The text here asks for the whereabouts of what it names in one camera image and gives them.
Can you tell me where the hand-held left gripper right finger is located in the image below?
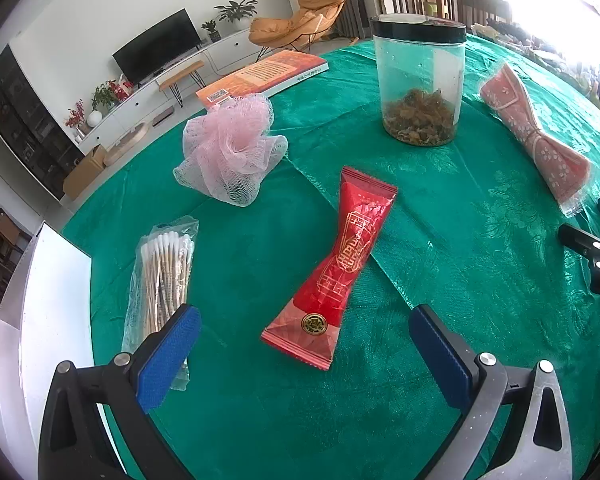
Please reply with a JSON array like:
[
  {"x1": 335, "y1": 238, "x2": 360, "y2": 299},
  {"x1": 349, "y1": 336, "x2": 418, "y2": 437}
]
[{"x1": 408, "y1": 304, "x2": 573, "y2": 480}]

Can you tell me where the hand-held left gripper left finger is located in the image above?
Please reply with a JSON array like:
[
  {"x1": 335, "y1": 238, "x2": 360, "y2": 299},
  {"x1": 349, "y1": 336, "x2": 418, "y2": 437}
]
[{"x1": 37, "y1": 304, "x2": 202, "y2": 480}]

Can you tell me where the pink towel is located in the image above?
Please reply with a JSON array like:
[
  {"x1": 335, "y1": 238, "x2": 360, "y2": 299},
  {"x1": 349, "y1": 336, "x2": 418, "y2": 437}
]
[{"x1": 479, "y1": 62, "x2": 593, "y2": 218}]

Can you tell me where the red snack packet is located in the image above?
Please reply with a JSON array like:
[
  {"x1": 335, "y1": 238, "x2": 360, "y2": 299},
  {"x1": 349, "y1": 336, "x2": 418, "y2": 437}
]
[{"x1": 260, "y1": 166, "x2": 399, "y2": 372}]

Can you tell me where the cotton swab pack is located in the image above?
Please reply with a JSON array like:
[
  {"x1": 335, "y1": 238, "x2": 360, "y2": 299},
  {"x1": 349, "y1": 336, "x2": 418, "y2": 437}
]
[{"x1": 121, "y1": 216, "x2": 201, "y2": 393}]

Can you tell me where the green tablecloth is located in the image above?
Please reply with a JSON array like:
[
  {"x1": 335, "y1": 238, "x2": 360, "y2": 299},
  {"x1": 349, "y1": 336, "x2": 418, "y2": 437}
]
[{"x1": 60, "y1": 34, "x2": 600, "y2": 480}]

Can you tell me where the white box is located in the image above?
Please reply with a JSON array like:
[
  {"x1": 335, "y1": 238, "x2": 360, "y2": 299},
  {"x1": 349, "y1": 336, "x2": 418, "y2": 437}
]
[{"x1": 0, "y1": 220, "x2": 126, "y2": 480}]

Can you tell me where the pile of household clutter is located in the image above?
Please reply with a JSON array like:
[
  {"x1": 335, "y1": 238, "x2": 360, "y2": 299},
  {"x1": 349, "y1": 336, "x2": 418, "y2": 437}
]
[{"x1": 472, "y1": 15, "x2": 600, "y2": 126}]

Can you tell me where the dark wooden furniture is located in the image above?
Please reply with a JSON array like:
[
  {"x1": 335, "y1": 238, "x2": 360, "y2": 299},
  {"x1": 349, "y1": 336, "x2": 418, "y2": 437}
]
[{"x1": 0, "y1": 207, "x2": 33, "y2": 311}]

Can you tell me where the cardboard box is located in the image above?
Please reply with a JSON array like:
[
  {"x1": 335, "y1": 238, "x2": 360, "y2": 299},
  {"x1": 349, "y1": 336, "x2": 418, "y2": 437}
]
[{"x1": 62, "y1": 144, "x2": 108, "y2": 200}]

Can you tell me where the pink mesh bath sponge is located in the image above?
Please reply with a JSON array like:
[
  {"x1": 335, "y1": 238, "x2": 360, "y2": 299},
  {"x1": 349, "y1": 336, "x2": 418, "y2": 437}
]
[{"x1": 172, "y1": 92, "x2": 289, "y2": 208}]

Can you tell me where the clear plastic jar black lid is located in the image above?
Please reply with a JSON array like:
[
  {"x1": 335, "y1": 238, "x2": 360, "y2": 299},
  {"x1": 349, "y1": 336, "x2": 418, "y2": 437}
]
[{"x1": 370, "y1": 15, "x2": 468, "y2": 147}]

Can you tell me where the red flower plant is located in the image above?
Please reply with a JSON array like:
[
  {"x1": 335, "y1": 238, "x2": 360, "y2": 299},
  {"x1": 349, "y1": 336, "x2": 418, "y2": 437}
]
[{"x1": 64, "y1": 99, "x2": 88, "y2": 136}]

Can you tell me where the potted plant with red ornaments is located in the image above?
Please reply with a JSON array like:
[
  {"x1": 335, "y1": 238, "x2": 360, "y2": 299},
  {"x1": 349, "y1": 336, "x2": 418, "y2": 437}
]
[{"x1": 91, "y1": 80, "x2": 136, "y2": 111}]

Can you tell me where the black display cabinet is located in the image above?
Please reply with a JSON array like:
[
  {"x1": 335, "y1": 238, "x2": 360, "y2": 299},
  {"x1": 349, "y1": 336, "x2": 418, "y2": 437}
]
[{"x1": 0, "y1": 44, "x2": 83, "y2": 201}]

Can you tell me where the wooden bench with black legs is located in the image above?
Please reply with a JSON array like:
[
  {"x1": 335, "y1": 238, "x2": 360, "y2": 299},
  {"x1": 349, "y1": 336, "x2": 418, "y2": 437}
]
[{"x1": 158, "y1": 60, "x2": 206, "y2": 108}]

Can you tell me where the orange book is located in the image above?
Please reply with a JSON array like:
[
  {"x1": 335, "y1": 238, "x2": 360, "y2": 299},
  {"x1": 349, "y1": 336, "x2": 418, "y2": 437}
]
[{"x1": 195, "y1": 50, "x2": 331, "y2": 110}]

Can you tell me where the black television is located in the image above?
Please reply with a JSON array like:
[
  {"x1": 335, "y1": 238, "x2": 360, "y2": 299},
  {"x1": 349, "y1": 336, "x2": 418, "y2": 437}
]
[{"x1": 112, "y1": 8, "x2": 202, "y2": 86}]

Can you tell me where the white television cabinet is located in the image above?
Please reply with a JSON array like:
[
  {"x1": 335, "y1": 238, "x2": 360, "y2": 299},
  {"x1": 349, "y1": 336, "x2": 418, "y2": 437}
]
[{"x1": 75, "y1": 27, "x2": 261, "y2": 156}]

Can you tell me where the green potted plant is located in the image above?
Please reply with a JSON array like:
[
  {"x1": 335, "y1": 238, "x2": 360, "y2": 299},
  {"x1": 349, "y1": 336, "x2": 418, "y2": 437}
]
[{"x1": 214, "y1": 0, "x2": 259, "y2": 31}]

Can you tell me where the orange lounge chair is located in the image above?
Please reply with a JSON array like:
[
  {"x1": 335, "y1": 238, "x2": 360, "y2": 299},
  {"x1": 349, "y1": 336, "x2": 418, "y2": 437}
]
[{"x1": 248, "y1": 0, "x2": 351, "y2": 63}]

